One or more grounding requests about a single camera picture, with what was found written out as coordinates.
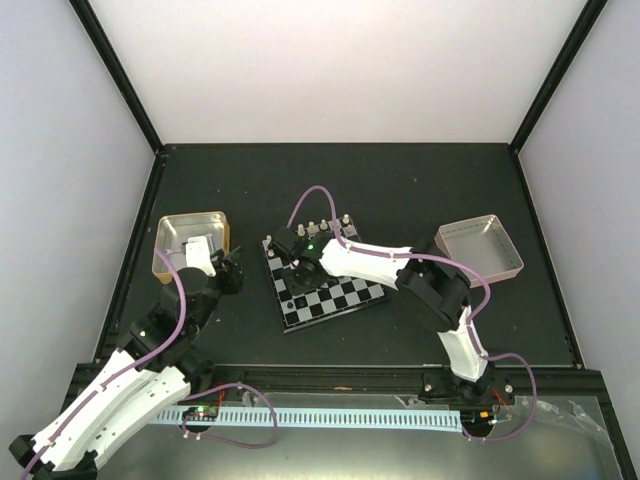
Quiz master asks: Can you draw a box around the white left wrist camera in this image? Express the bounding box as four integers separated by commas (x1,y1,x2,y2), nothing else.
184,234,216,277

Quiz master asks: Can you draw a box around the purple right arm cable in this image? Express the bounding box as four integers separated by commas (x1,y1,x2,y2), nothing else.
288,185,539,444

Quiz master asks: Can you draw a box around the white slotted cable duct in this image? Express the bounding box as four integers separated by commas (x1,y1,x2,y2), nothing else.
149,406,463,433

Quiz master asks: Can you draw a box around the right black frame post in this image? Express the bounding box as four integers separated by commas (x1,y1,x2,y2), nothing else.
509,0,608,155

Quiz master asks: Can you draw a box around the black frame post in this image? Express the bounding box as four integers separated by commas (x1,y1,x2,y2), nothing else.
509,0,608,155
69,0,164,154

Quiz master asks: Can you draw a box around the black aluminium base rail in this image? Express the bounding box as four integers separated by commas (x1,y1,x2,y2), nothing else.
191,365,606,402

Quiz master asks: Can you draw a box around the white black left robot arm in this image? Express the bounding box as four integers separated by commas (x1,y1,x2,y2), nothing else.
9,248,243,479

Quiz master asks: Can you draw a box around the left black frame post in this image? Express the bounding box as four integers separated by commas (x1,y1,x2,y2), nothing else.
69,0,164,154

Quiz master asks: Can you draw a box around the gold rimmed metal tin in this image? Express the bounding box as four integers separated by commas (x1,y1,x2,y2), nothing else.
151,211,230,285

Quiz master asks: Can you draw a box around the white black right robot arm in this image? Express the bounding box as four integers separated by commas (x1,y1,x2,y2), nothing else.
267,227,492,404

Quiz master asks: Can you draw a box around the pink rimmed metal tin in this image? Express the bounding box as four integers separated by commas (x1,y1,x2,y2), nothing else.
434,214,524,284

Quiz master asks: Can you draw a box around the black white chessboard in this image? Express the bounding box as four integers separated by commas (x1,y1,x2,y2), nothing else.
261,236,390,334

